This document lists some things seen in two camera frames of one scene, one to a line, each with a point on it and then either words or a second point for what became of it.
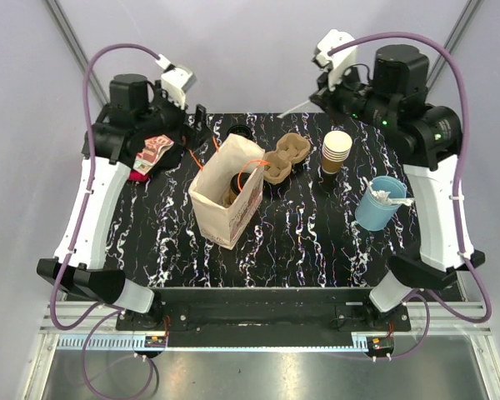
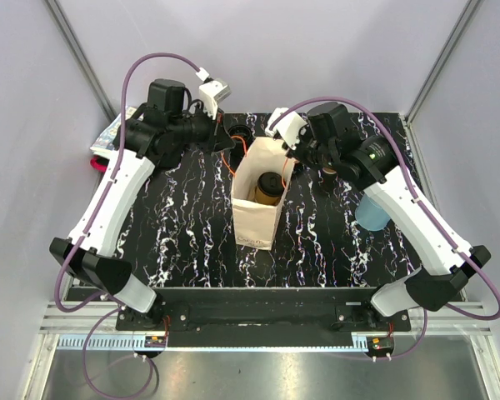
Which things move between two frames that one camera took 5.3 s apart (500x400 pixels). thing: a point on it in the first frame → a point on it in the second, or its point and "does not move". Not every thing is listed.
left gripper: x=199 y=131 → x=222 y=140
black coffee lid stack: x=240 y=129 does not move
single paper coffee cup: x=232 y=197 → x=262 y=197
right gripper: x=326 y=99 → x=296 y=152
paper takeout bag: x=227 y=192 → x=255 y=225
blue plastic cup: x=373 y=215 does not move
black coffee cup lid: x=243 y=178 → x=270 y=183
